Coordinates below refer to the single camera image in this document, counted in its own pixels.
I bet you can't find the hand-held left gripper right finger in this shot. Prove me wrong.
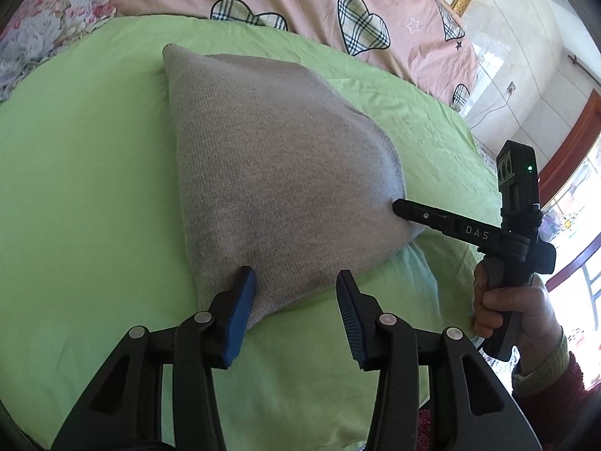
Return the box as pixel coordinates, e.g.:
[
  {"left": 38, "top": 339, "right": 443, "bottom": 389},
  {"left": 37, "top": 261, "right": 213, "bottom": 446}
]
[{"left": 336, "top": 269, "right": 543, "bottom": 451}]

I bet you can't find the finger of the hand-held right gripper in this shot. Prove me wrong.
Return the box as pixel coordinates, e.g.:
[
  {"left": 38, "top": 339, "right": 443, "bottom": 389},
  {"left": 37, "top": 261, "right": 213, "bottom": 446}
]
[{"left": 392, "top": 198, "right": 507, "bottom": 246}]

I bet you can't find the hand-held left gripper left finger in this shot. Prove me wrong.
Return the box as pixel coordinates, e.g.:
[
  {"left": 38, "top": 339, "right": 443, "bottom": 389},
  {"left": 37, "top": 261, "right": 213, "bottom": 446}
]
[{"left": 51, "top": 265, "right": 258, "bottom": 451}]

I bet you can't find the grey knit sweater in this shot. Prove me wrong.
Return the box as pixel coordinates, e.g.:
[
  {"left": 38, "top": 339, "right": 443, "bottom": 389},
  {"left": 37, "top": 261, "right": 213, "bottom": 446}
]
[{"left": 162, "top": 43, "right": 426, "bottom": 332}]

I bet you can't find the person's right forearm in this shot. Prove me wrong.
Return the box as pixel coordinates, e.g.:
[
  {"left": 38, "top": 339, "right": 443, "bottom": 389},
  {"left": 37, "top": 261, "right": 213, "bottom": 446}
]
[{"left": 509, "top": 331, "right": 593, "bottom": 451}]

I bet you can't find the person's right hand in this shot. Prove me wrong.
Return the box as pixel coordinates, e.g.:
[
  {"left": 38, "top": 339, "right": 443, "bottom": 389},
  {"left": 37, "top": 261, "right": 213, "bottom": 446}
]
[{"left": 472, "top": 263, "right": 565, "bottom": 372}]

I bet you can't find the green bed sheet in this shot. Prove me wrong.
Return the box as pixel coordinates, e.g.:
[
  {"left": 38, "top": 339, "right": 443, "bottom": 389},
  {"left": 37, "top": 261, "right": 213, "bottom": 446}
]
[{"left": 0, "top": 15, "right": 505, "bottom": 451}]

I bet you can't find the floral blanket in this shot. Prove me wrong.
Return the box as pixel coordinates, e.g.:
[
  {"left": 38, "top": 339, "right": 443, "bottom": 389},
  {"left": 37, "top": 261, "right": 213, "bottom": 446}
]
[{"left": 0, "top": 0, "right": 117, "bottom": 101}]

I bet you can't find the wooden door frame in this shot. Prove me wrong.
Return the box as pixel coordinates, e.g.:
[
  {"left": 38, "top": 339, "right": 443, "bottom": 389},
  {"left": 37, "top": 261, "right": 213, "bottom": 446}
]
[{"left": 538, "top": 89, "right": 601, "bottom": 287}]

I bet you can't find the white cable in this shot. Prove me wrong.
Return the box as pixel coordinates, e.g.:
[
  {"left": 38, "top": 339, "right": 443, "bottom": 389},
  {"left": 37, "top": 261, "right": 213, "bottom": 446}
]
[{"left": 468, "top": 91, "right": 512, "bottom": 129}]

